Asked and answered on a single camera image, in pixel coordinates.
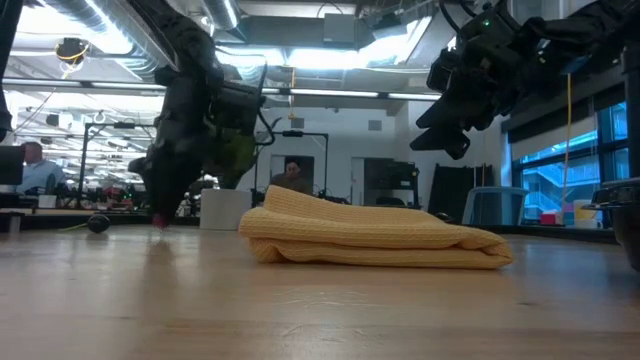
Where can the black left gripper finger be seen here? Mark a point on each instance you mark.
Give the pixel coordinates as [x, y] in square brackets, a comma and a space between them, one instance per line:
[185, 185]
[157, 190]

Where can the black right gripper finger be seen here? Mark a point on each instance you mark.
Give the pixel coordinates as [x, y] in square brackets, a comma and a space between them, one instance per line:
[445, 142]
[450, 120]

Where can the dark red berry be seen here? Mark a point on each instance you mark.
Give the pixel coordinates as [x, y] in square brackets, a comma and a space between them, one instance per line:
[160, 221]

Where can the dark blackberry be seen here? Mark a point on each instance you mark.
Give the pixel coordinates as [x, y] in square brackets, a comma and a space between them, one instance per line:
[98, 223]

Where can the black plastic tupperware container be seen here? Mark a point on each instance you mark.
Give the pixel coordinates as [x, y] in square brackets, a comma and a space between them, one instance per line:
[630, 235]

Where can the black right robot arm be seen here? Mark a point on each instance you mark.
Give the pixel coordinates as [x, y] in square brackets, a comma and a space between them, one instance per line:
[590, 30]

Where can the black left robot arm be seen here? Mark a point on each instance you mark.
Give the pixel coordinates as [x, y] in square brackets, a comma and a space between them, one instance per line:
[175, 30]

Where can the green plant in white pot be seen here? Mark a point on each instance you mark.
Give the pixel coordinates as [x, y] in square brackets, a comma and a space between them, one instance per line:
[225, 210]

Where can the black panel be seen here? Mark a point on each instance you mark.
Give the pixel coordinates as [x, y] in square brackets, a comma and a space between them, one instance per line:
[450, 192]

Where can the black cabinet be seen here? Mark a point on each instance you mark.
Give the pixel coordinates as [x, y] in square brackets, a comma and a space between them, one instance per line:
[392, 180]

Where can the white-framed office chair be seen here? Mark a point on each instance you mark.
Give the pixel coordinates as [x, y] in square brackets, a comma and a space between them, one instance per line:
[495, 207]

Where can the person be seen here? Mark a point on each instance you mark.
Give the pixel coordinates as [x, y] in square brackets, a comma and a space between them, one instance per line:
[292, 175]
[42, 172]

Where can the small white box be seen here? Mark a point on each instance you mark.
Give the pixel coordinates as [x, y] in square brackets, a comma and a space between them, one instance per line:
[47, 201]

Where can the folded yellow cloth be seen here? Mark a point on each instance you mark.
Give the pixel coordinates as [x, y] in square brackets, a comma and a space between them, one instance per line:
[375, 235]

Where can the long ceiling light bar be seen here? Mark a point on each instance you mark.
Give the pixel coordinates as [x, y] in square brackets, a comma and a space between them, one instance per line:
[330, 93]

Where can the small red box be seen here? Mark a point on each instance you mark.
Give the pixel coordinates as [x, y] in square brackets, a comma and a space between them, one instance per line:
[548, 219]

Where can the black ceiling dome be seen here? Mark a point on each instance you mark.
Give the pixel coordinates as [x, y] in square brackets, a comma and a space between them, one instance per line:
[72, 50]

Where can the black computer monitor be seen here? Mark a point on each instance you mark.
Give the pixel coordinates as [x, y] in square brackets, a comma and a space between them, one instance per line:
[11, 165]

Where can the yellow cup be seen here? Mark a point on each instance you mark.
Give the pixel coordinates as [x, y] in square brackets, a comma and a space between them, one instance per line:
[580, 216]

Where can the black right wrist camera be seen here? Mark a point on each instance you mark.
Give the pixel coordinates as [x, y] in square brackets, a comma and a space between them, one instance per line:
[442, 70]

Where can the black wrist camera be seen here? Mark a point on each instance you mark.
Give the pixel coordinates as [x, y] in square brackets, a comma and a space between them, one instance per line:
[442, 70]
[240, 107]

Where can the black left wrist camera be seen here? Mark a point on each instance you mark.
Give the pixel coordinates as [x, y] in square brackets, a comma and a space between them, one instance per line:
[240, 107]

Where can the black robot rig frame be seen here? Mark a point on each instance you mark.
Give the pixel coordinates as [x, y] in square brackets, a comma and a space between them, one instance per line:
[125, 125]
[293, 133]

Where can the black aluminium table frame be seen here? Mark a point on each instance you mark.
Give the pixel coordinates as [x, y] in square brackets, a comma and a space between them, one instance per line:
[40, 222]

